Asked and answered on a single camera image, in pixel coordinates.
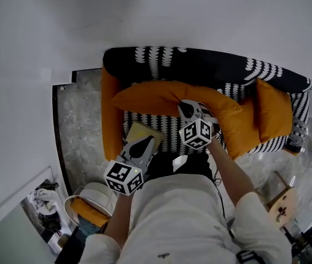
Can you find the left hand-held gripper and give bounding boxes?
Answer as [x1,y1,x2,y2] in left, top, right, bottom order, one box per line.
[103,135,156,196]

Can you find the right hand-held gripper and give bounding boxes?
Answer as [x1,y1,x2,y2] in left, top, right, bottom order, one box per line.
[177,99,220,151]

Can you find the person's left forearm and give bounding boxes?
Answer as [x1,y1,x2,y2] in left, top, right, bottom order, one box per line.
[102,193,135,248]

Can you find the person's right forearm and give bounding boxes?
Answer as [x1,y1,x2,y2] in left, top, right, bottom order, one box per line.
[206,138,256,212]

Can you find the black white patterned sofa cover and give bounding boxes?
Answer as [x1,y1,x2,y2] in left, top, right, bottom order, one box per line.
[102,46,312,160]

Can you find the beige book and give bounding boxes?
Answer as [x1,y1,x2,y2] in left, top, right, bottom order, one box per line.
[124,120,165,151]

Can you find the person's black trousers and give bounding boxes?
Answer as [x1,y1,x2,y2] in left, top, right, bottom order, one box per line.
[145,152,215,184]

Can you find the white round basket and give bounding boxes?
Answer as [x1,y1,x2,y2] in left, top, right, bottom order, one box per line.
[63,182,117,231]

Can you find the person's white shirt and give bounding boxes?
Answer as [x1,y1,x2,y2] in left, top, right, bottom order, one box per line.
[78,174,293,264]

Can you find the teal cloth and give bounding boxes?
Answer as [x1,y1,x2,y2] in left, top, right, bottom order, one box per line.
[78,218,102,237]

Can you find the grey patterned knit blanket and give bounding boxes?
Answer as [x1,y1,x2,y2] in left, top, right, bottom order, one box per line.
[286,116,310,153]

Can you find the pile of clothes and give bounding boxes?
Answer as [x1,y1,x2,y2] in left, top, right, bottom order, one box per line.
[27,181,66,239]

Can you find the black side table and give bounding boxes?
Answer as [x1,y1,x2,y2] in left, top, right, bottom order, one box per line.
[56,225,87,264]

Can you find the wooden stool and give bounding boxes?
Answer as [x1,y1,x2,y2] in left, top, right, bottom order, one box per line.
[265,171,300,231]

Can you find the white framed mirror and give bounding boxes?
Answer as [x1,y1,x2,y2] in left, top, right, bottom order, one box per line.
[0,164,63,261]

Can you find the black tripod equipment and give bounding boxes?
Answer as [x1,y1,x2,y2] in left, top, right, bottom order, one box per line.
[284,223,312,259]

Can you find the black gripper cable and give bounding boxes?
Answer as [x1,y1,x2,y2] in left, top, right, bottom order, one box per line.
[211,157,227,220]

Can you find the black white harness strap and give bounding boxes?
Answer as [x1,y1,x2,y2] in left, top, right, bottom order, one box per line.
[234,250,264,264]

